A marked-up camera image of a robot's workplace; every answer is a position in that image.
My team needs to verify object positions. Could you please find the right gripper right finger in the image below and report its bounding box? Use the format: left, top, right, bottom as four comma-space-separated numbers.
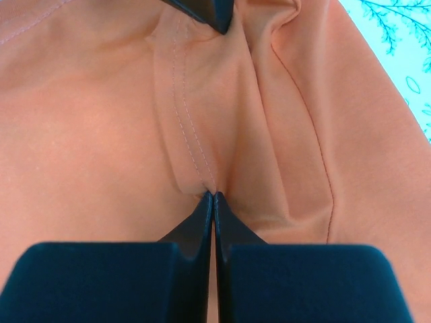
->
213, 193, 412, 322

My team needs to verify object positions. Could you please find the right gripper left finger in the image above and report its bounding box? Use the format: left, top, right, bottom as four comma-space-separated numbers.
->
6, 193, 213, 322

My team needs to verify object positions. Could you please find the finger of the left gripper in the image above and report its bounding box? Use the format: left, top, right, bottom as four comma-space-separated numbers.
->
163, 0, 234, 35

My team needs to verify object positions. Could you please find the orange t-shirt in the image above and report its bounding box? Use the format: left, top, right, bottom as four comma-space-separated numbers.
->
1, 1, 430, 322

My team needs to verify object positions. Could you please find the floral patterned table mat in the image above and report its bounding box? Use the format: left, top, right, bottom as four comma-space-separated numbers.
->
341, 1, 430, 140

